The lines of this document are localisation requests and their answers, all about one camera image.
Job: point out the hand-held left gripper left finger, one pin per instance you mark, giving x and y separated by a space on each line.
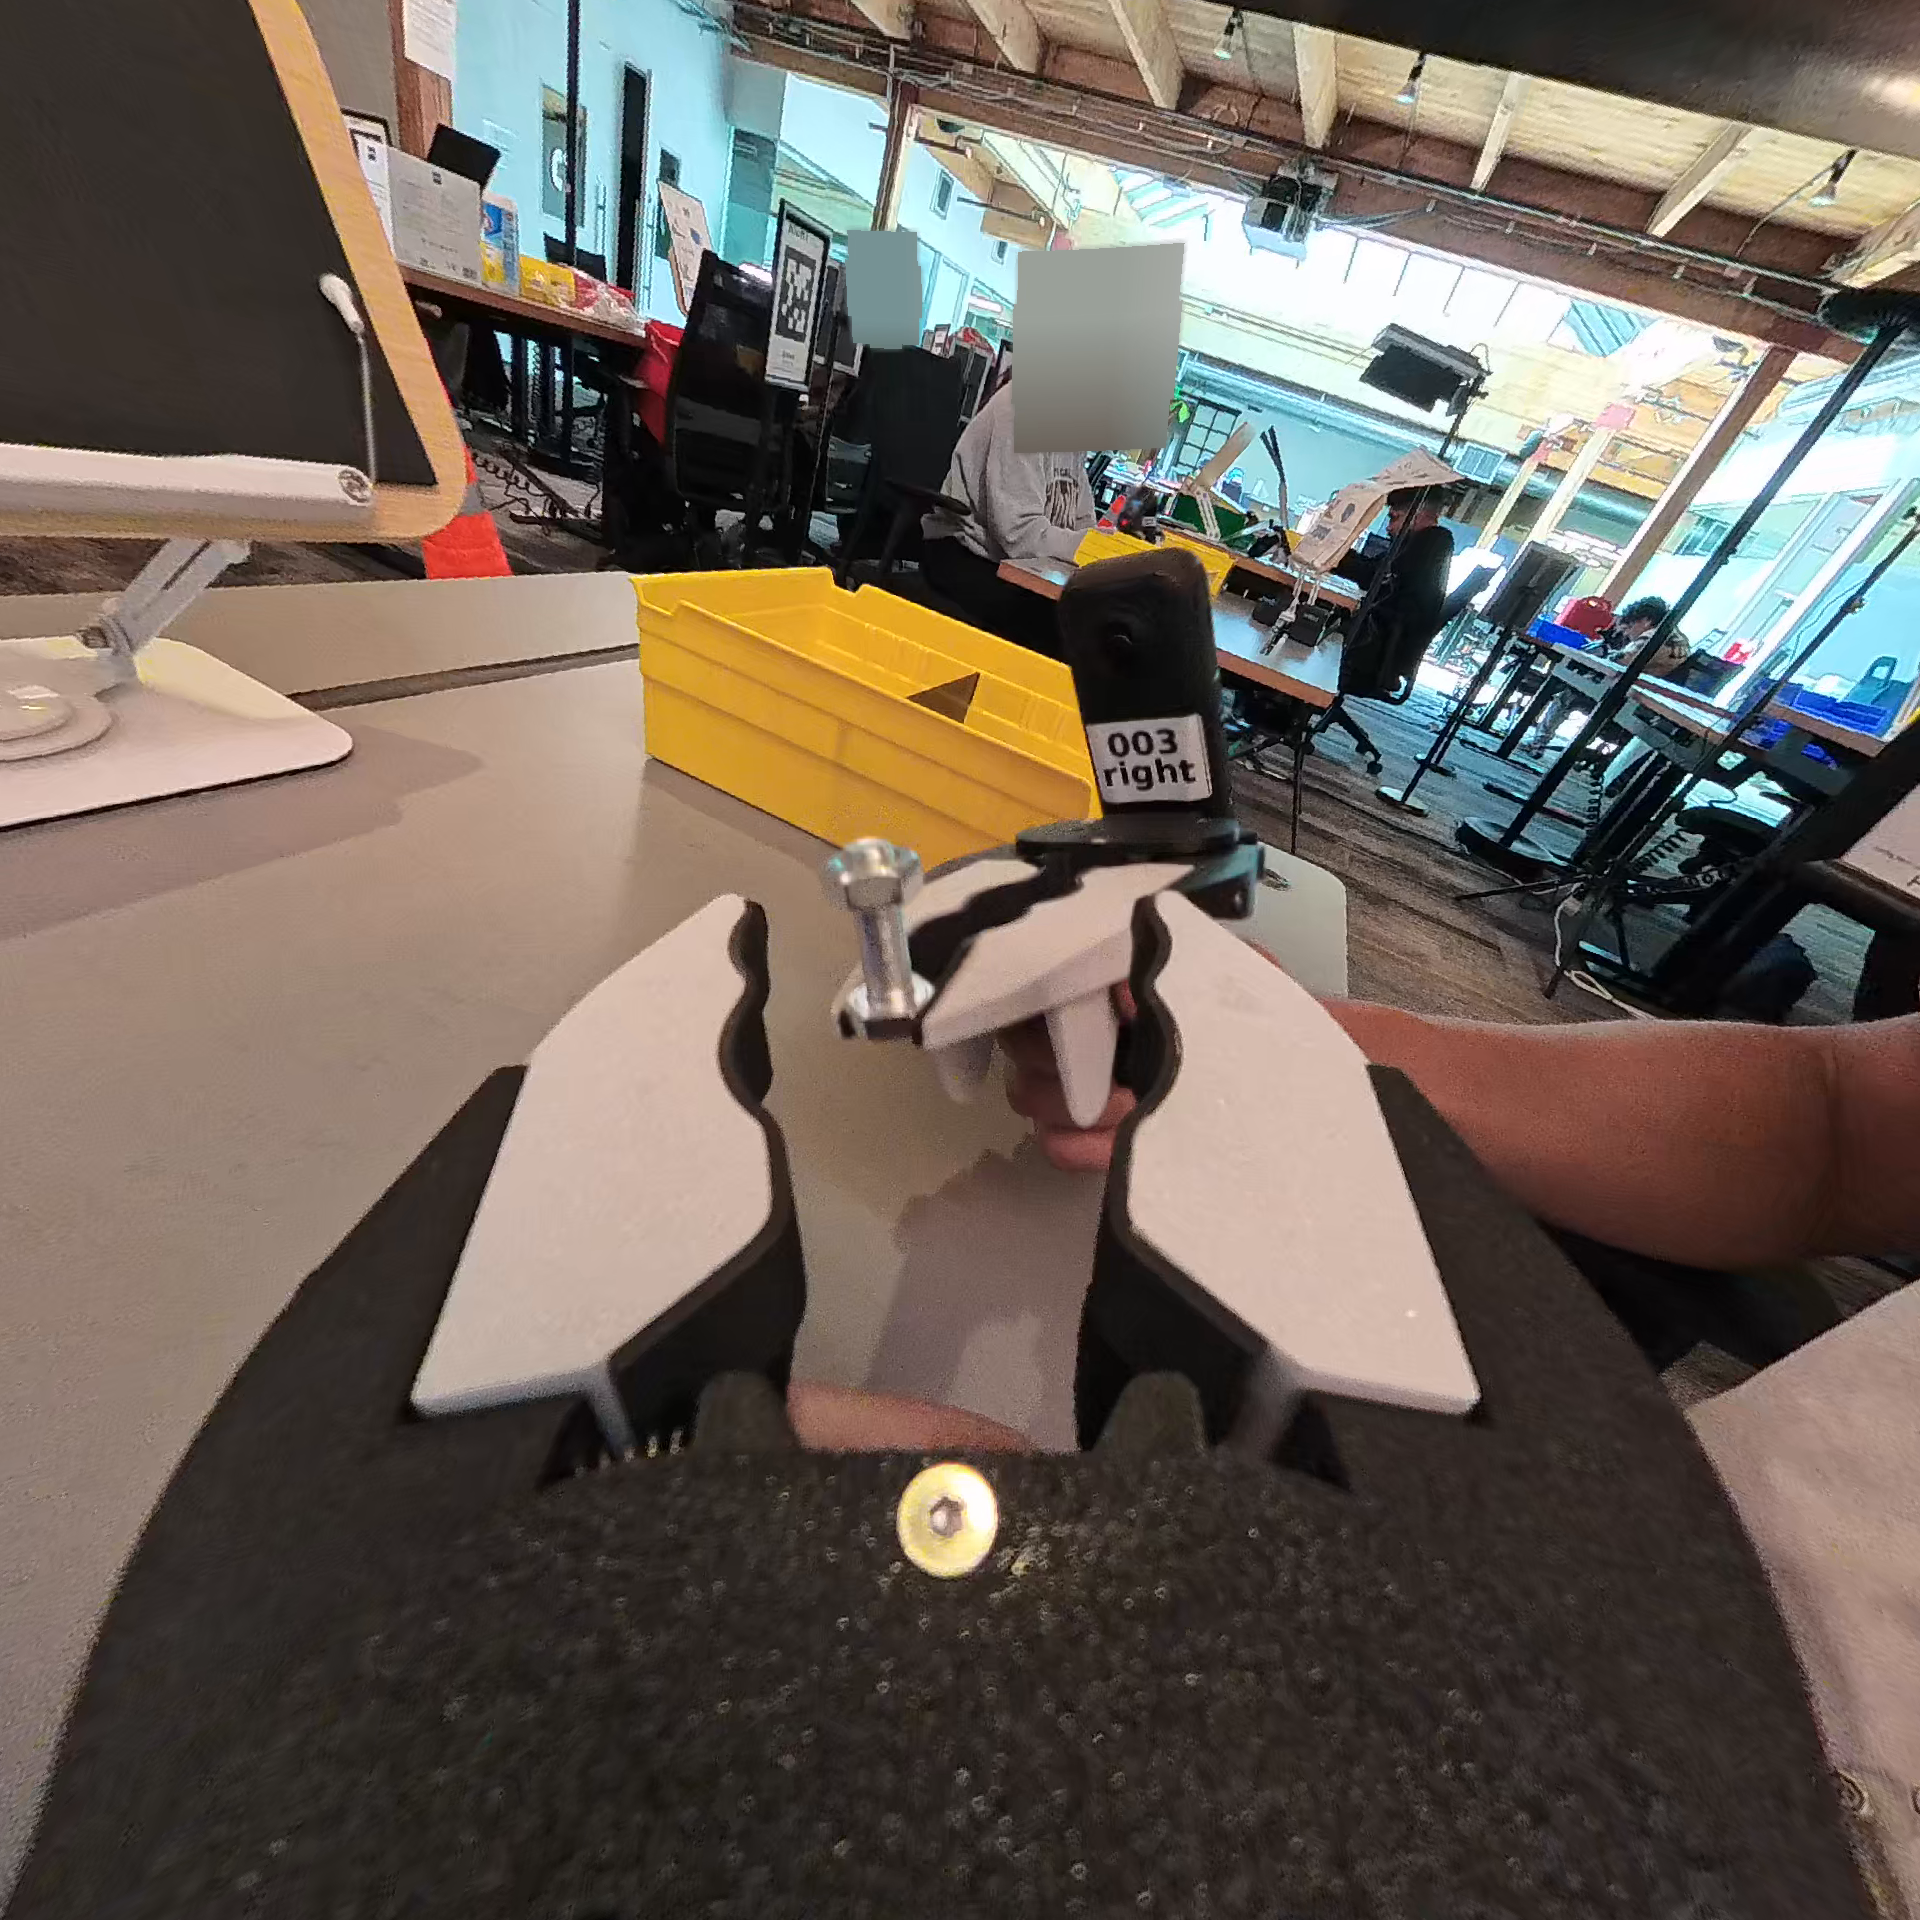
615 1186

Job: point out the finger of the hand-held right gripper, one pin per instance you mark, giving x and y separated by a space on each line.
1036 960
961 887

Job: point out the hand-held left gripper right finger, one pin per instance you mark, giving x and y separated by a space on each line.
1291 1186

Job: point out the steel hex bolt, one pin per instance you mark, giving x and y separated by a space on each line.
869 869

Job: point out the yellow plastic bin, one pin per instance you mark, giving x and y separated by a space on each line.
780 720
1185 557

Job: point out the person's right forearm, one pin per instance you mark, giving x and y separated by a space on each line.
1651 1125

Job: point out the grey desk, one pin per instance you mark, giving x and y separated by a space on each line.
301 1050

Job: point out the person's right hand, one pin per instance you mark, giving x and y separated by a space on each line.
1073 1148

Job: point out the black hanging projector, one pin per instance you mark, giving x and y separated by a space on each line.
1419 370

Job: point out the black office chair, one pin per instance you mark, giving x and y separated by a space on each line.
721 405

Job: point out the tag sign on stand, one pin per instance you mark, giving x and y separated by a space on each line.
798 293

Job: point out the orange traffic cone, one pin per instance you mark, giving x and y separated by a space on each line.
466 548

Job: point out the white monitor stand base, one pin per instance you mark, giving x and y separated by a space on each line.
182 734

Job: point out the person's white shirt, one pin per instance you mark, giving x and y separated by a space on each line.
1846 1501

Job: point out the framed right tag sign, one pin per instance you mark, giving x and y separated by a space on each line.
1893 867

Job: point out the yellow boxes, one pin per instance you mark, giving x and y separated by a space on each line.
564 282

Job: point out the black floor lamp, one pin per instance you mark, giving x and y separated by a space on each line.
573 120

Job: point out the white cardboard box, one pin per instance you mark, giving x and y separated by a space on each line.
429 211

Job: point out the white wall poster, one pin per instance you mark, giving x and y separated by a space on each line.
429 37

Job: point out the monitor with wooden frame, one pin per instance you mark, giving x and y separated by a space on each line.
149 224

